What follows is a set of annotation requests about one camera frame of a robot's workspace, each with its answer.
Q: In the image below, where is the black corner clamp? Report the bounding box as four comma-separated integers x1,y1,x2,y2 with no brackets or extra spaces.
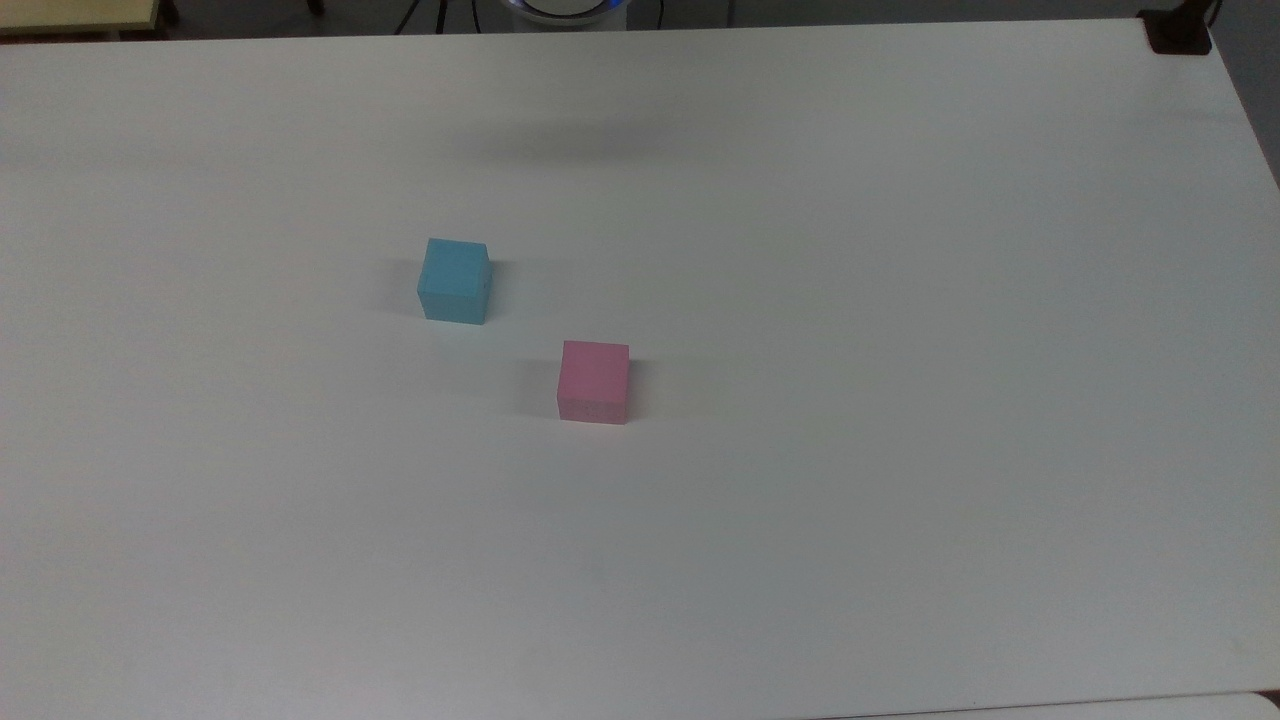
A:
1138,0,1223,56

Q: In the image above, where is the blue cube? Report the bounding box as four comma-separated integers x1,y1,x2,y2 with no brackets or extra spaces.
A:
416,237,493,326

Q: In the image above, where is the beige wooden table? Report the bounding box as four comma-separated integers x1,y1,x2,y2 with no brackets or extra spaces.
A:
0,0,163,38

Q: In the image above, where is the pink cube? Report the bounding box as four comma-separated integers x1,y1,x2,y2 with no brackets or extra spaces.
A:
557,340,631,425

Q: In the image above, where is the thin black floor cable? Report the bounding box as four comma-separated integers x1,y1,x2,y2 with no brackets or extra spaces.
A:
394,0,453,36

